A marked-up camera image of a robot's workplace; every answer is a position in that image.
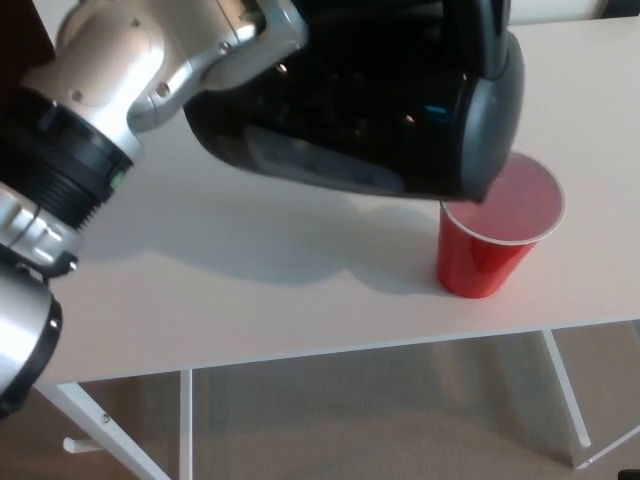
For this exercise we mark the white table leg frame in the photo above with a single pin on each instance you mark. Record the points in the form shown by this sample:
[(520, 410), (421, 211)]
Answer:
[(85, 415), (567, 390)]

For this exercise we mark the red plastic cup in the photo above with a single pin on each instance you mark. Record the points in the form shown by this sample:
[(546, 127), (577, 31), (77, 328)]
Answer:
[(475, 260)]

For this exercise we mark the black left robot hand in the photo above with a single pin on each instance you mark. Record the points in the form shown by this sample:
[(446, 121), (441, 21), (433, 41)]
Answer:
[(350, 20)]

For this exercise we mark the dark brown wooden panel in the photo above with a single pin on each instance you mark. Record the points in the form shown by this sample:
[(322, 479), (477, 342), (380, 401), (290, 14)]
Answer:
[(22, 30)]

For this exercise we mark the black electric kettle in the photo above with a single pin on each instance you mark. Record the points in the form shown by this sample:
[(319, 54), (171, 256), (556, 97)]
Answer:
[(350, 125)]

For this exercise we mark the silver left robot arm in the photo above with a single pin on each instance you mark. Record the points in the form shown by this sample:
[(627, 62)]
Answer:
[(115, 100)]

